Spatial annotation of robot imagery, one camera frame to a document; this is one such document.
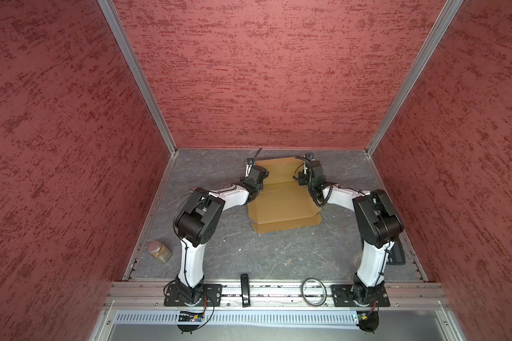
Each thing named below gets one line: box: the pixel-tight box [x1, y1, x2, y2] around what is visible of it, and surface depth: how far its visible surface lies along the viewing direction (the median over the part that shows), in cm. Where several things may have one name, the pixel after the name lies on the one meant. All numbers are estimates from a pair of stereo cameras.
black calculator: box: [386, 237, 407, 266], surface depth 83 cm
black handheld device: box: [239, 273, 251, 308], surface depth 73 cm
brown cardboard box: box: [247, 156, 323, 234], surface depth 96 cm
